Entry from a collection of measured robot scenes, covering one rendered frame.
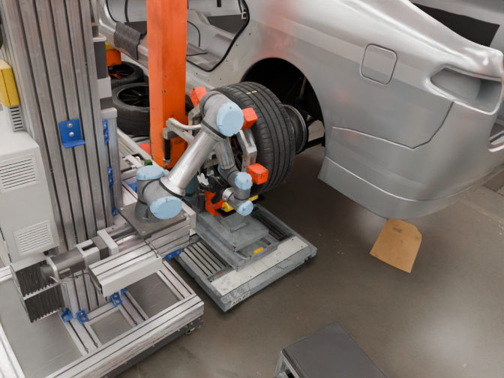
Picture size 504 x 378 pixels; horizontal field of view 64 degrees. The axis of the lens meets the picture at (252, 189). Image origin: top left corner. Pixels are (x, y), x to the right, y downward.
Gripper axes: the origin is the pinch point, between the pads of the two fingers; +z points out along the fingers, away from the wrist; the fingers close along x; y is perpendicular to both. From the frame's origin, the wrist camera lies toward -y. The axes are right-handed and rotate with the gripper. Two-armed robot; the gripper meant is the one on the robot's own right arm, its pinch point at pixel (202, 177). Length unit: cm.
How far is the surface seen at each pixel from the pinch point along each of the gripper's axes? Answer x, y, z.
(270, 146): -32.5, 15.4, -13.2
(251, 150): -23.1, 14.0, -9.3
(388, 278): -111, -83, -71
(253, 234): -44, -60, -1
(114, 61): -72, -26, 250
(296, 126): -74, 9, 5
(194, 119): -22.2, 10.3, 40.0
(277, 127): -40.2, 22.8, -8.8
